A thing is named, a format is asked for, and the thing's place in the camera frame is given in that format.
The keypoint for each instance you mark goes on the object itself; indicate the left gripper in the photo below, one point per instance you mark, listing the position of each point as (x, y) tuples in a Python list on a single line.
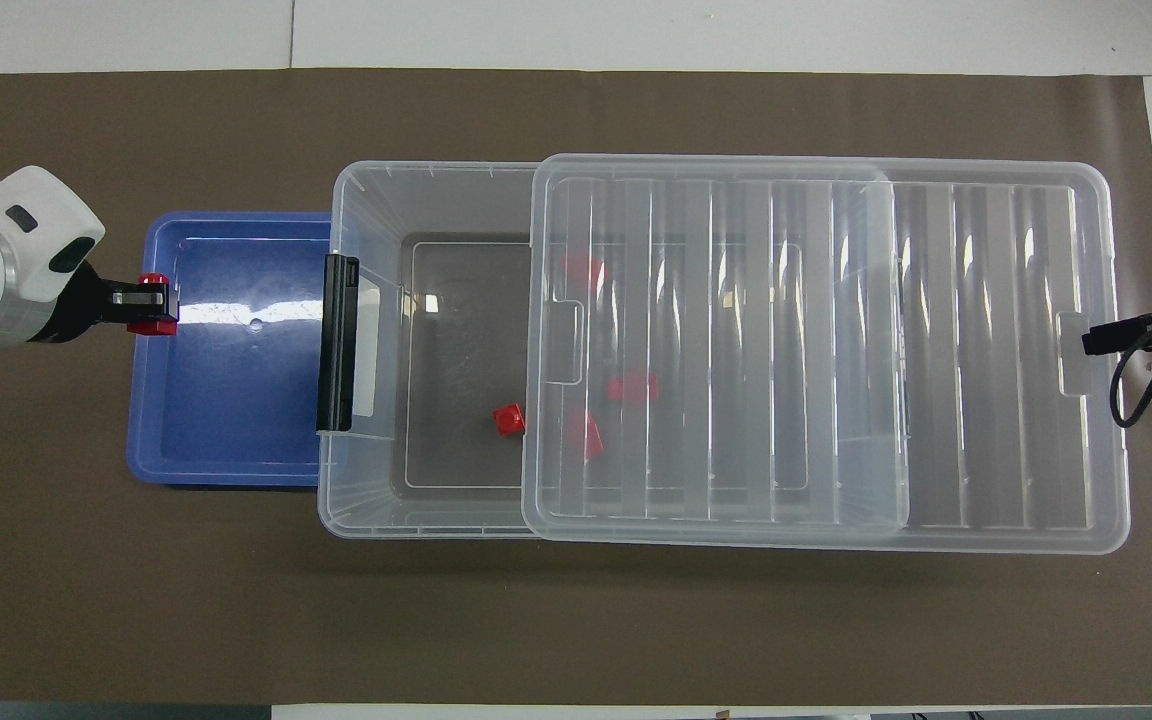
[(76, 305)]

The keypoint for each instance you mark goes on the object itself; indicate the red block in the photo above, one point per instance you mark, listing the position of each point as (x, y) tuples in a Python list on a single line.
[(583, 272), (633, 388), (587, 435), (509, 420), (151, 327)]

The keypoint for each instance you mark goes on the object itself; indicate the clear plastic box lid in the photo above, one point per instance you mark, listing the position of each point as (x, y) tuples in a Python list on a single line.
[(986, 350)]

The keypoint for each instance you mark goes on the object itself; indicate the clear plastic storage box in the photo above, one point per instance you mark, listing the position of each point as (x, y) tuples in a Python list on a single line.
[(456, 330)]

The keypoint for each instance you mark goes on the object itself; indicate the blue plastic tray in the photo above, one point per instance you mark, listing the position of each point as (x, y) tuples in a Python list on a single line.
[(236, 400)]

